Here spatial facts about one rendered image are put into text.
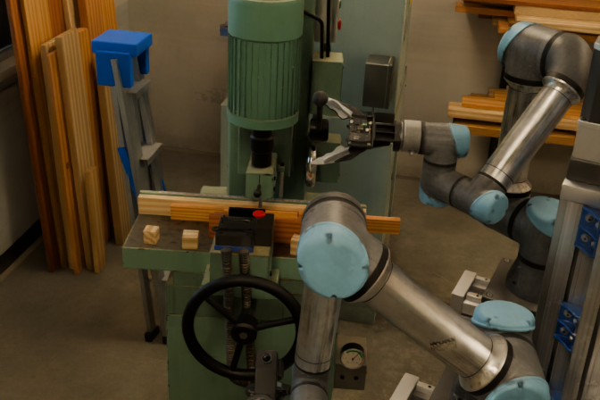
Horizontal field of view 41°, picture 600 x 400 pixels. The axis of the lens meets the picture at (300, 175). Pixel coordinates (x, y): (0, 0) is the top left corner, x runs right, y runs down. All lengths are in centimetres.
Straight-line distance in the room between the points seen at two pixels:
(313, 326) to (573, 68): 81
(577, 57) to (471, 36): 243
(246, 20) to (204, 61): 273
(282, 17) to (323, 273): 72
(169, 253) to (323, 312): 59
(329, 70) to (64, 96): 149
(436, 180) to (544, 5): 207
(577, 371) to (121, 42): 174
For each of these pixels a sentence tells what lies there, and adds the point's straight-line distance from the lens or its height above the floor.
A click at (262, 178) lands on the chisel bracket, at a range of 199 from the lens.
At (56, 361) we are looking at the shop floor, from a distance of 316.
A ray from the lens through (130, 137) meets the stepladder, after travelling 281.
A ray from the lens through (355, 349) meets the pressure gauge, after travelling 203.
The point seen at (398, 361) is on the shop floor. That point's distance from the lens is 315.
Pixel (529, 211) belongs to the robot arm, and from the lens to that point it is 201.
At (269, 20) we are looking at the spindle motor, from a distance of 182.
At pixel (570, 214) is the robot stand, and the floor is 119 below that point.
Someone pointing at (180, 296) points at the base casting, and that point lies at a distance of 206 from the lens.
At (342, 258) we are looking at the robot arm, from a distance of 128.
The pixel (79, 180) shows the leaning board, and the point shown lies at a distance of 345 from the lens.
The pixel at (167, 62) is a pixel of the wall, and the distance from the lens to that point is 463.
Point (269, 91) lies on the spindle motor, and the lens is 187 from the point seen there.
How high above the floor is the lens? 192
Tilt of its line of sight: 25 degrees down
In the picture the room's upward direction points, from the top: 3 degrees clockwise
